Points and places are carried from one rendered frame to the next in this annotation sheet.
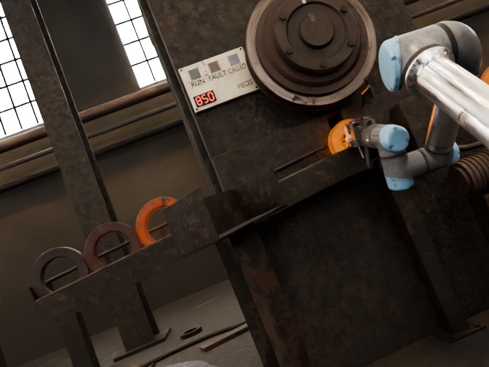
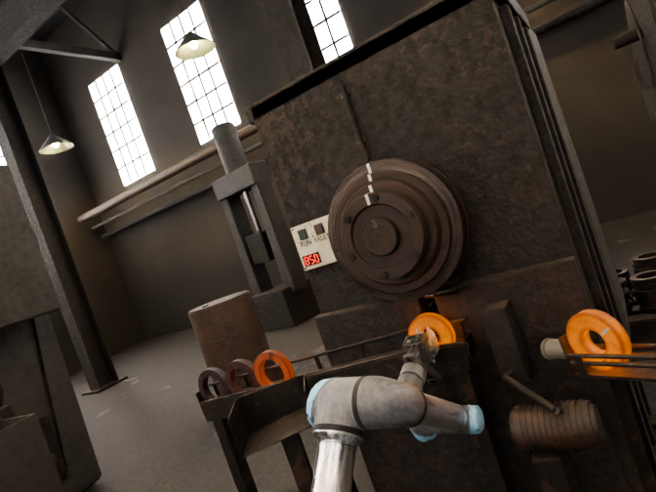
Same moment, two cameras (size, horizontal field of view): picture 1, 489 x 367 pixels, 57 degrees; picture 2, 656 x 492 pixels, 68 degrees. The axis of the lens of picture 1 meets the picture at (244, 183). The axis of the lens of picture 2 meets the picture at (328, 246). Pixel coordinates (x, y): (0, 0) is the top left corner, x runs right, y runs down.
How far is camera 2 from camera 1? 139 cm
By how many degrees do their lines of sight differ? 39
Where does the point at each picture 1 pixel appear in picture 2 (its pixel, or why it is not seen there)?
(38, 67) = (297, 64)
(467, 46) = (373, 424)
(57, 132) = not seen: hidden behind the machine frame
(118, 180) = not seen: hidden behind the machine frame
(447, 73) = (317, 470)
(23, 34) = (282, 29)
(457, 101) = not seen: outside the picture
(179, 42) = (292, 198)
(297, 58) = (360, 265)
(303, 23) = (365, 229)
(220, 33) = (326, 191)
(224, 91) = (328, 254)
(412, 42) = (321, 408)
